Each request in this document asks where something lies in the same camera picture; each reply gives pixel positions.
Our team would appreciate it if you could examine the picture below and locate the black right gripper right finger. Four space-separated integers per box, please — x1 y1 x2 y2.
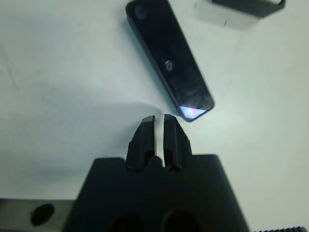
163 114 193 171

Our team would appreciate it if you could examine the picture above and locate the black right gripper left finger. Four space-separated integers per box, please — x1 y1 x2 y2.
126 115 159 173

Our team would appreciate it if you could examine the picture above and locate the black phone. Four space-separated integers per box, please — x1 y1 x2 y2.
125 0 215 123

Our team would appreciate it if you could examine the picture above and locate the black box with white insert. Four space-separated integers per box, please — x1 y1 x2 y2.
195 0 288 31

